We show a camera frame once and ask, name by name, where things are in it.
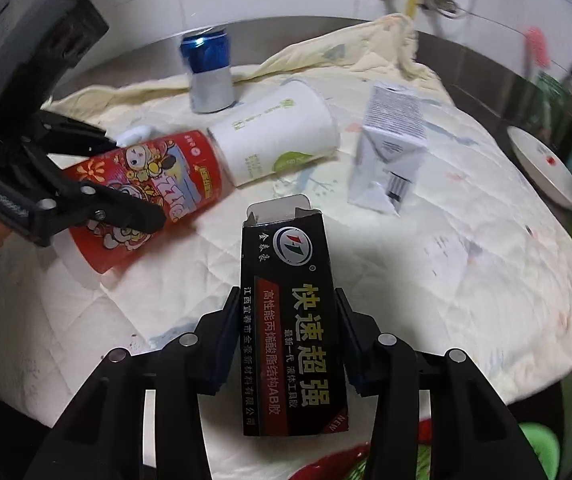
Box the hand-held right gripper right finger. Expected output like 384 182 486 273
334 287 557 480

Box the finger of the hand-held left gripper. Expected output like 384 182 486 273
16 152 167 248
16 109 119 161

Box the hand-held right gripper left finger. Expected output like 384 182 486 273
23 287 241 480

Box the red printed cup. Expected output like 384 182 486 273
60 129 229 275

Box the black cardboard box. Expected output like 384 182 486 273
240 195 351 437

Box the cream quilted blanket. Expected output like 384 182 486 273
0 12 572 428

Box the blue and silver drink can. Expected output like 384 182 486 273
180 25 237 115

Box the white paper cup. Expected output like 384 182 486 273
207 79 341 188

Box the white drink carton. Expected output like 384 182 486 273
347 81 429 217

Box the white bowl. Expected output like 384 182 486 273
507 125 572 212

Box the green utensil holder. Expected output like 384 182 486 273
536 75 572 132

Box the pink bottle brush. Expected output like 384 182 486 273
523 27 557 92

